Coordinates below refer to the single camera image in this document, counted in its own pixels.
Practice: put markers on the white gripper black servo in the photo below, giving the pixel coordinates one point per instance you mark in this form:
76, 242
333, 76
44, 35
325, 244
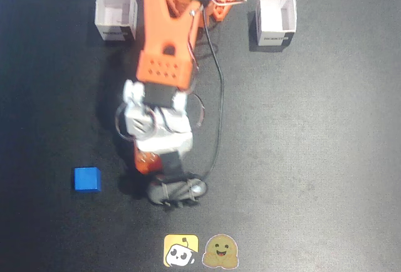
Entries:
147, 163

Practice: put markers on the blue cube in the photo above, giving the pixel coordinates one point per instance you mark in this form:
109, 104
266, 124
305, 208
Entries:
86, 178

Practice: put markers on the orange and white robot arm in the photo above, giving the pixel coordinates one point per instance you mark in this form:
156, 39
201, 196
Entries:
156, 18

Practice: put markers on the white open cardboard box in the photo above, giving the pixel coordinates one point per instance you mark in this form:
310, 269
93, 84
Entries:
112, 32
272, 18

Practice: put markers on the yellow robot face sticker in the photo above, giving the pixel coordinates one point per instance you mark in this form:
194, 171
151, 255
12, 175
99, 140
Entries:
175, 243

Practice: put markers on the hugging face emoji sticker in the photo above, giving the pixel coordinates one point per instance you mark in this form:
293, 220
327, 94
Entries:
220, 251

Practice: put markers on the black oval wrist camera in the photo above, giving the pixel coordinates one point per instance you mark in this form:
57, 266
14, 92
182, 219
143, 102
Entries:
175, 190

